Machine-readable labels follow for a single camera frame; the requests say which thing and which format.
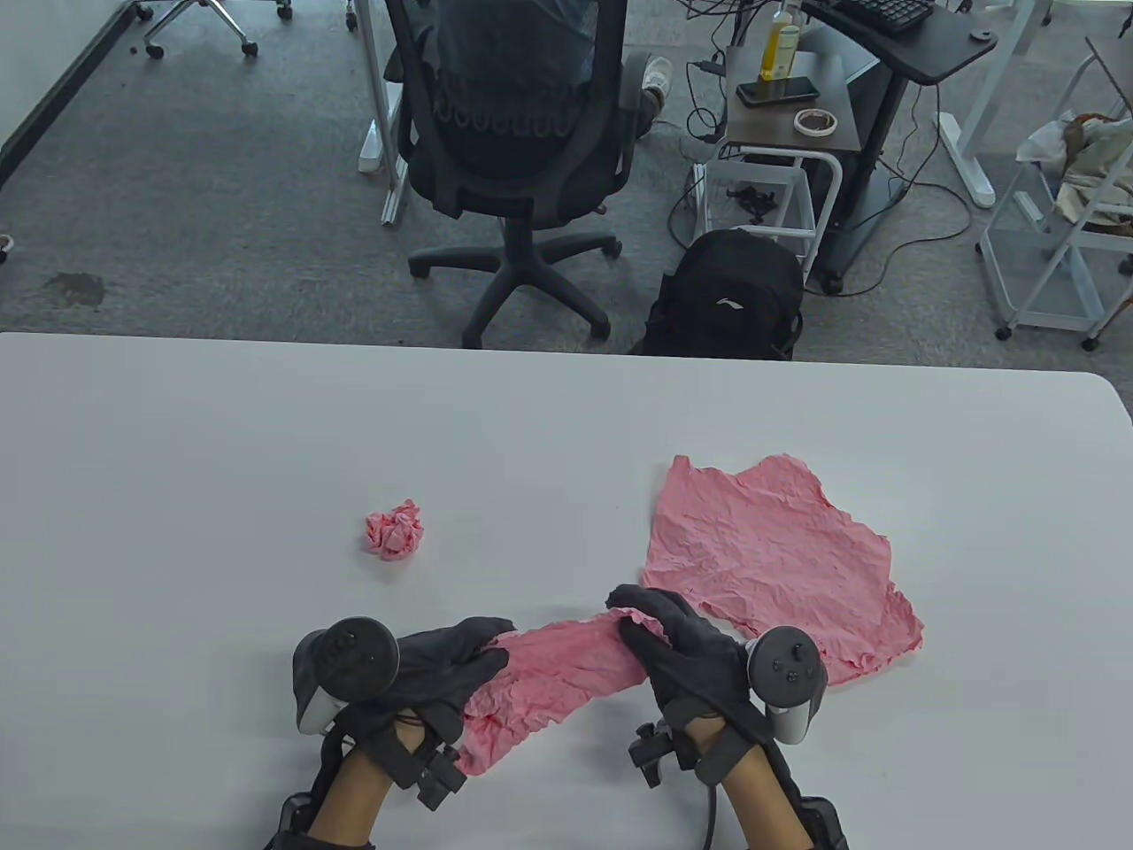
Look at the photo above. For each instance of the silver chair base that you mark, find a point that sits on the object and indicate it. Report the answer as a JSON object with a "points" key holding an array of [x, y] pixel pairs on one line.
{"points": [[156, 50]]}

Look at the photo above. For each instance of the clear bottle yellow liquid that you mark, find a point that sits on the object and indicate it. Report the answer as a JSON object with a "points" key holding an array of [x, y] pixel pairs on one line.
{"points": [[782, 44]]}

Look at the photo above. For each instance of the black white tracking controller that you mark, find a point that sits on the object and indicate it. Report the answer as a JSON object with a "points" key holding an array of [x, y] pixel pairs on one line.
{"points": [[788, 664], [345, 660]]}

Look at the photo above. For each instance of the grey white side table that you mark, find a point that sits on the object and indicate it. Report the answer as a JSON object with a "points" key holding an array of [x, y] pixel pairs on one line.
{"points": [[761, 124]]}

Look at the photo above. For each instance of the white power strip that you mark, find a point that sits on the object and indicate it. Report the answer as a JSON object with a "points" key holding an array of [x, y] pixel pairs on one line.
{"points": [[698, 199]]}

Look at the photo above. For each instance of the person's left forearm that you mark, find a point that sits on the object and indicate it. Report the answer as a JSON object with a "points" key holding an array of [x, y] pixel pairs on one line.
{"points": [[350, 797]]}

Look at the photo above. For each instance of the beige cloth bundle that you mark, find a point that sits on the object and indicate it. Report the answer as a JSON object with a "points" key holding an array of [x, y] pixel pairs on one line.
{"points": [[1089, 177]]}

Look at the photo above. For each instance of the black mesh office chair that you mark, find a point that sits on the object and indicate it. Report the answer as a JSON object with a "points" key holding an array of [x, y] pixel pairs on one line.
{"points": [[513, 177]]}

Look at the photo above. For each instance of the black clamp parts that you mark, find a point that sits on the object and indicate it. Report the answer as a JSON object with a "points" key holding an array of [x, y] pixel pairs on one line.
{"points": [[752, 202]]}

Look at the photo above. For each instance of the white wheeled cart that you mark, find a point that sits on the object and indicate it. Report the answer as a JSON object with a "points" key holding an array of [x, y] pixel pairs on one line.
{"points": [[1053, 283]]}

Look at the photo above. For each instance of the black backpack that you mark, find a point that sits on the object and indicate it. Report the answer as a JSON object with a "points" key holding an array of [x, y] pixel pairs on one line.
{"points": [[726, 283]]}

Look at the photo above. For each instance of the black keyboard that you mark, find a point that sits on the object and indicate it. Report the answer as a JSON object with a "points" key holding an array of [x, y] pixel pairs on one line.
{"points": [[885, 11]]}

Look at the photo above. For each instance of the person's left hand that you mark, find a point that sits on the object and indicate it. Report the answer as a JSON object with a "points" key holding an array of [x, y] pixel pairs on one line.
{"points": [[434, 668]]}

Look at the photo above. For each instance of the black standing desk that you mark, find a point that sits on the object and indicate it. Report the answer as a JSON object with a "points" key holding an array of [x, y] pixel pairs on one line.
{"points": [[938, 44]]}

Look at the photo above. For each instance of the white desk leg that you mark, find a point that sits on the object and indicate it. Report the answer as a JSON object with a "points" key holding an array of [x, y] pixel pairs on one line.
{"points": [[373, 146], [969, 164]]}

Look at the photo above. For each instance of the white tape roll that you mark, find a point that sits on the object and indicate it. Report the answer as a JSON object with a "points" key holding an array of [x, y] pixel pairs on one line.
{"points": [[797, 122]]}

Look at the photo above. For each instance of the person's right hand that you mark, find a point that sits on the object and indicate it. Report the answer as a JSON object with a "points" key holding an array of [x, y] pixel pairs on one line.
{"points": [[699, 664]]}

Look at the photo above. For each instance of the person's right forearm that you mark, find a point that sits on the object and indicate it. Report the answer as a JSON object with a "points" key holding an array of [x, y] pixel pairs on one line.
{"points": [[761, 801]]}

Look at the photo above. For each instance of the black smartphone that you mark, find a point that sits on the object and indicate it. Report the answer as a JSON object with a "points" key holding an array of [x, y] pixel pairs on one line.
{"points": [[777, 91]]}

